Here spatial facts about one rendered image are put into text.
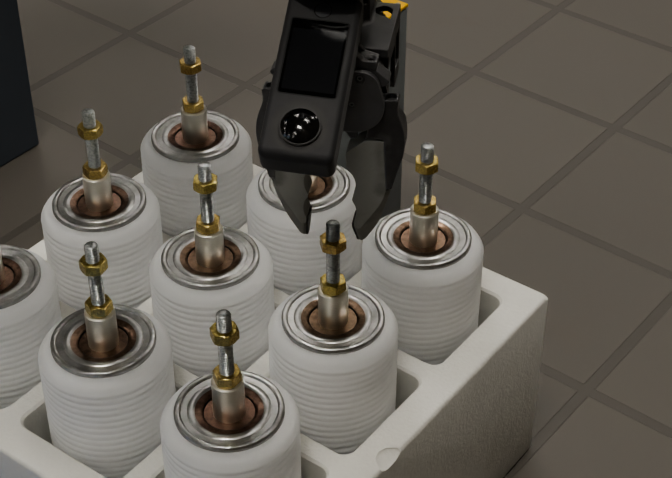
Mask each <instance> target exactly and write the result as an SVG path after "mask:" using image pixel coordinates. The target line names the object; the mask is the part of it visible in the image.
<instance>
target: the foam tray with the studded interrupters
mask: <svg viewBox="0 0 672 478"><path fill-rule="evenodd" d="M547 303H548V298H547V297H546V296H545V295H544V294H542V293H540V292H538V291H536V290H533V289H531V288H529V287H527V286H524V285H522V284H520V283H518V282H515V281H513V280H511V279H509V278H507V277H504V276H502V275H500V274H498V273H495V272H493V271H491V270H489V269H486V268H484V267H482V281H481V293H480V305H479V319H478V328H477V329H476V330H475V331H474V332H473V333H472V334H471V335H470V336H469V337H468V338H467V339H466V340H465V341H464V342H463V343H462V344H461V345H460V346H459V347H458V348H457V349H456V350H455V351H454V352H453V353H452V354H451V355H450V356H449V357H448V358H447V359H446V360H445V361H444V362H443V363H441V364H438V365H431V364H427V363H425V362H423V361H421V360H419V359H417V358H415V357H413V356H411V355H409V354H407V353H405V352H403V351H401V350H399V349H398V351H397V379H396V406H395V411H394V412H393V413H392V414H391V415H390V416H389V417H388V418H387V419H386V420H385V421H384V422H383V423H382V424H381V425H380V426H379V427H378V428H377V429H376V430H375V431H374V432H373V433H372V434H371V435H370V436H369V437H368V438H367V439H366V440H365V441H364V442H363V443H362V444H361V445H360V446H359V447H358V448H357V449H356V450H355V451H354V452H353V453H351V454H347V455H342V454H338V453H336V452H334V451H332V450H330V449H328V448H327V447H325V446H323V445H321V444H319V443H318V442H316V441H314V440H312V439H310V438H308V437H307V436H305V435H303V434H301V433H300V441H301V478H503V477H504V476H505V475H506V474H507V473H508V472H509V470H510V469H511V468H512V467H513V466H514V465H515V464H516V462H517V461H518V460H519V459H520V458H521V457H522V456H523V454H524V453H525V452H526V451H527V450H528V449H529V447H530V445H531V438H532V430H533V421H534V413H535V404H536V396H537V387H538V379H539V370H540V362H541V353H542V345H543V336H544V328H545V319H546V311H547ZM173 368H174V378H175V389H176V392H177V391H178V390H179V389H180V388H181V387H183V386H184V385H185V384H187V383H188V382H190V381H192V380H194V379H196V378H198V377H197V376H196V375H194V374H192V373H190V372H188V371H186V370H185V369H183V368H181V367H179V366H177V365H176V364H174V363H173ZM246 371H248V372H253V373H257V374H260V375H263V376H265V377H268V378H270V369H269V350H268V351H267V352H266V353H265V354H264V355H263V356H262V357H260V358H259V359H258V360H257V361H256V362H255V363H254V364H252V365H251V366H250V367H249V368H248V369H247V370H246ZM0 478H105V477H104V476H102V475H100V474H99V473H97V472H96V471H94V470H92V469H91V468H89V467H87V466H86V465H84V464H83V463H81V462H79V461H78V460H76V459H75V458H73V457H71V456H70V455H68V454H66V453H65V452H63V451H62V450H60V449H58V448H57V447H55V446H53V445H52V440H51V434H50V428H49V423H48V417H47V411H46V405H45V400H44V394H43V388H42V382H40V383H39V384H38V385H37V386H35V387H34V388H33V389H31V390H30V391H29V392H27V393H26V394H25V395H24V396H22V397H21V398H20V399H18V400H17V401H16V402H15V403H13V404H12V405H11V406H9V407H7V408H4V409H0ZM122 478H165V472H164V462H163V454H162V444H161V445H160V446H159V447H157V448H156V449H155V450H154V451H153V452H152V453H151V454H149V455H148V456H147V457H146V458H145V459H144V460H143V461H141V462H140V463H139V464H138V465H137V466H136V467H134V468H133V469H132V470H131V471H130V472H129V473H128V474H126V475H125V476H124V477H122Z"/></svg>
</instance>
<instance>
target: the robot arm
mask: <svg viewBox="0 0 672 478"><path fill-rule="evenodd" d="M381 11H388V12H389V13H391V14H392V15H391V19H389V18H388V17H386V15H385V14H384V12H381ZM400 12H401V4H397V3H385V2H378V1H377V0H289V1H288V6H287V11H286V15H285V20H284V25H283V30H282V35H281V39H280V44H279V49H278V54H277V59H276V60H275V61H274V63H273V65H272V68H271V71H270V72H271V74H273V78H272V82H270V81H266V82H265V84H264V86H263V89H262V96H263V100H262V105H261V107H260V110H259V113H258V116H257V121H256V136H257V141H258V153H259V158H260V163H261V165H262V167H263V168H265V169H267V172H268V175H269V177H270V178H272V181H273V184H274V187H275V190H276V192H277V195H278V197H279V199H280V201H281V203H282V205H283V207H284V209H285V211H286V212H287V214H288V216H289V217H290V219H291V220H292V222H293V223H294V224H295V226H296V227H297V229H298V230H299V231H300V232H301V233H302V234H308V233H309V230H310V222H311V214H312V206H311V205H310V202H309V199H308V194H309V190H310V187H311V184H312V179H311V177H310V175H314V176H321V177H330V176H332V175H333V174H334V173H335V171H336V166H337V160H338V155H339V149H340V144H341V139H342V133H343V131H345V132H346V133H347V135H348V136H349V137H350V138H351V139H350V141H349V144H348V148H347V151H346V155H345V157H346V165H347V169H348V170H349V171H350V172H351V174H352V175H353V177H354V180H355V183H356V186H355V190H354V194H353V198H352V201H353V203H354V205H355V207H356V210H355V213H354V217H353V221H352V228H353V230H354V233H355V235H356V238H357V239H359V240H363V239H365V238H366V237H367V236H368V235H369V233H370V232H371V231H372V230H373V229H374V227H375V226H376V224H377V223H378V221H379V219H380V217H381V215H382V212H383V210H384V207H385V204H386V202H387V199H388V196H389V193H390V191H391V189H392V186H393V183H394V180H395V178H396V175H397V172H398V169H399V166H400V164H401V161H402V158H403V154H404V149H405V145H406V140H407V120H406V115H405V113H404V112H403V110H402V109H401V108H400V103H399V102H400V94H399V93H389V81H390V87H394V86H395V82H396V78H397V74H398V71H399V44H400ZM390 61H391V63H390ZM389 65H390V71H389V70H388V68H389ZM358 132H361V133H359V134H358Z"/></svg>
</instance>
